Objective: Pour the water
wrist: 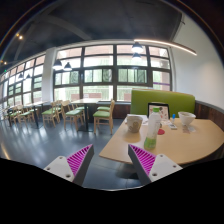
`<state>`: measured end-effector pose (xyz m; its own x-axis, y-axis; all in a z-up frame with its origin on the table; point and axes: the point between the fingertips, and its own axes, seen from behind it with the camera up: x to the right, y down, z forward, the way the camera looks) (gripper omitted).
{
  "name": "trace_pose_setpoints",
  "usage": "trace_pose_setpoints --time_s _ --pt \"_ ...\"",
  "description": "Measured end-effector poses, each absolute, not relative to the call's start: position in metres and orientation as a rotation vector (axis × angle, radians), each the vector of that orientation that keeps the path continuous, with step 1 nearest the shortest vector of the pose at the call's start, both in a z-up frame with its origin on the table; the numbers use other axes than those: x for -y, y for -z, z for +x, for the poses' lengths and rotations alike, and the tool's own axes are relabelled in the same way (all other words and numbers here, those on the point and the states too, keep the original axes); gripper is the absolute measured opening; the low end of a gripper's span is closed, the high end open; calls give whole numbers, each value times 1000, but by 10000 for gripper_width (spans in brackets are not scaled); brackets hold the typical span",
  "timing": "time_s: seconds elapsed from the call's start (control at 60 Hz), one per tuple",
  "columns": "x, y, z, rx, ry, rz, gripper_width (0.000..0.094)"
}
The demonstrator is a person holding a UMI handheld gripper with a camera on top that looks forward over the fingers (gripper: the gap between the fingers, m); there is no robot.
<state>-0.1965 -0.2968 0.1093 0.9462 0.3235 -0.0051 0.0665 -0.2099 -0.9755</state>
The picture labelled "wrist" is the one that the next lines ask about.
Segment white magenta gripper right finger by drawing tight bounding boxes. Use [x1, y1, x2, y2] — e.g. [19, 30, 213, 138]
[128, 144, 182, 185]

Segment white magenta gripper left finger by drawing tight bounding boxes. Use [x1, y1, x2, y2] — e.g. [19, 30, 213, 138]
[44, 144, 94, 186]

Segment red coaster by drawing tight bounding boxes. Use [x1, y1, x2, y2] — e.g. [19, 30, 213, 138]
[158, 129, 165, 135]

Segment clear plastic bottle green label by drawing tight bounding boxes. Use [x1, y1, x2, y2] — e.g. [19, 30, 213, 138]
[144, 108, 161, 150]

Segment small remote control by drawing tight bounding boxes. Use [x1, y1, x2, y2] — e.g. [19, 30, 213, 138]
[168, 123, 177, 130]

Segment patterned paper cup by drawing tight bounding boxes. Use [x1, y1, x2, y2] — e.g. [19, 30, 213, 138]
[127, 115, 143, 133]

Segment wooden chair green seat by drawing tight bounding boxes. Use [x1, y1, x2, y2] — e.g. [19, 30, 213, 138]
[17, 105, 33, 124]
[42, 102, 59, 126]
[61, 100, 83, 128]
[93, 100, 115, 132]

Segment white bowl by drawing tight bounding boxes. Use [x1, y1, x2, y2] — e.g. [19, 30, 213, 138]
[178, 111, 196, 126]

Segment wooden dining table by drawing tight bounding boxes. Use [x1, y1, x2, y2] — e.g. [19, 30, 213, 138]
[73, 98, 100, 132]
[23, 100, 52, 129]

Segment green booth sofa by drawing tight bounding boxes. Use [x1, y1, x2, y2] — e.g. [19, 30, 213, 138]
[130, 89, 195, 115]

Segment black pendant lamp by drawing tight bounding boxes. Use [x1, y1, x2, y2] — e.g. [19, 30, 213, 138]
[132, 53, 142, 62]
[132, 42, 143, 53]
[64, 62, 72, 71]
[53, 59, 62, 70]

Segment linear ceiling light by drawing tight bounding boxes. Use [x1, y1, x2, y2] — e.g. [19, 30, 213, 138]
[134, 39, 197, 56]

